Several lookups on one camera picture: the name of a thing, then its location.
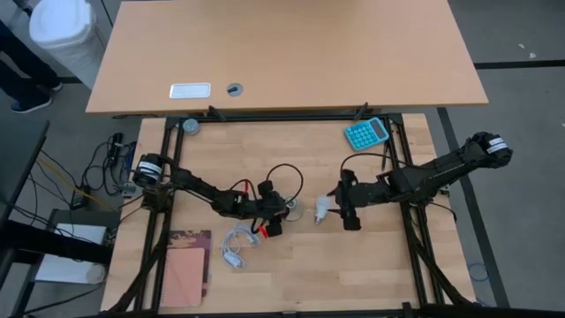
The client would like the black floor cable bundle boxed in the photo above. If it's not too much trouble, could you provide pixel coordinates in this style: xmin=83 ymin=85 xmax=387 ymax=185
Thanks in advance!
xmin=81 ymin=131 xmax=138 ymax=196

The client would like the person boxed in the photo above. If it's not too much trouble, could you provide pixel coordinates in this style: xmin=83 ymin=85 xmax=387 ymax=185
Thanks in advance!
xmin=0 ymin=19 xmax=64 ymax=114

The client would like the large wooden desk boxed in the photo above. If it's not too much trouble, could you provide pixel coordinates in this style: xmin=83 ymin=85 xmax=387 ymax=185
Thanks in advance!
xmin=86 ymin=0 xmax=490 ymax=115

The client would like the white power cord with plug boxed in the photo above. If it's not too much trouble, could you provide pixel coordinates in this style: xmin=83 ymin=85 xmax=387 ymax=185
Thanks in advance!
xmin=220 ymin=219 xmax=262 ymax=269

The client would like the pink notebook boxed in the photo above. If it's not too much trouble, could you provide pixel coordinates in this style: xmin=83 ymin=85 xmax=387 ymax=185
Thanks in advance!
xmin=159 ymin=246 xmax=207 ymax=308

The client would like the black power adapter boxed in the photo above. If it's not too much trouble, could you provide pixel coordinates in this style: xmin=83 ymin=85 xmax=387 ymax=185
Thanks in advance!
xmin=70 ymin=185 xmax=92 ymax=211

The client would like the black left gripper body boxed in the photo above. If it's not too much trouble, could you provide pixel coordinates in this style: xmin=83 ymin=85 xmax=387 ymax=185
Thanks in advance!
xmin=253 ymin=178 xmax=289 ymax=239

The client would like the white trash bin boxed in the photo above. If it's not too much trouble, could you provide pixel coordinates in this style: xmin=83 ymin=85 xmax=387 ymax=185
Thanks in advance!
xmin=28 ymin=0 xmax=105 ymax=89

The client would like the black aluminium table frame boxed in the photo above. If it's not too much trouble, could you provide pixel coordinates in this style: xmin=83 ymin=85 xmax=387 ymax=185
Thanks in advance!
xmin=103 ymin=112 xmax=480 ymax=318

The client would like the white lightbulb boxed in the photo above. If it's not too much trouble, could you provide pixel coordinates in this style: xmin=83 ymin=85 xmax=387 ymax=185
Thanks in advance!
xmin=313 ymin=195 xmax=333 ymax=225

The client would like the turquoise calculator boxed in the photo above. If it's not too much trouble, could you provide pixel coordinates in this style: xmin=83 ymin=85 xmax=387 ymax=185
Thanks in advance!
xmin=343 ymin=117 xmax=390 ymax=152

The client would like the dark patterned book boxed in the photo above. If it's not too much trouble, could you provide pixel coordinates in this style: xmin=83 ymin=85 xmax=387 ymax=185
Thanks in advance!
xmin=166 ymin=229 xmax=213 ymax=298

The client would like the black metal cart frame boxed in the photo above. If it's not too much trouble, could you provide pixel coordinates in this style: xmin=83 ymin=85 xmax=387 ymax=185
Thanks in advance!
xmin=0 ymin=209 xmax=121 ymax=318

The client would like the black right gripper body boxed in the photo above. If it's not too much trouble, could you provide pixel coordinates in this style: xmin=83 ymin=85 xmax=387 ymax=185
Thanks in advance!
xmin=335 ymin=169 xmax=379 ymax=232

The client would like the black side table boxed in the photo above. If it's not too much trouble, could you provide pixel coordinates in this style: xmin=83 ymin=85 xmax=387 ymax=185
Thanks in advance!
xmin=0 ymin=118 xmax=50 ymax=231

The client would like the white board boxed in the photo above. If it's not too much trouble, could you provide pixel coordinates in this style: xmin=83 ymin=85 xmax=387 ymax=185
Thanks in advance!
xmin=34 ymin=223 xmax=108 ymax=284

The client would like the brass lamp socket base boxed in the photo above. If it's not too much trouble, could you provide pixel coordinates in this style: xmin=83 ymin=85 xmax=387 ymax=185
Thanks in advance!
xmin=282 ymin=197 xmax=305 ymax=223

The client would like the white rectangular desk plate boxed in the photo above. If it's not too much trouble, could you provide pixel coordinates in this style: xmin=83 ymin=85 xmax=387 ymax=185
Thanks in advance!
xmin=169 ymin=82 xmax=212 ymax=100

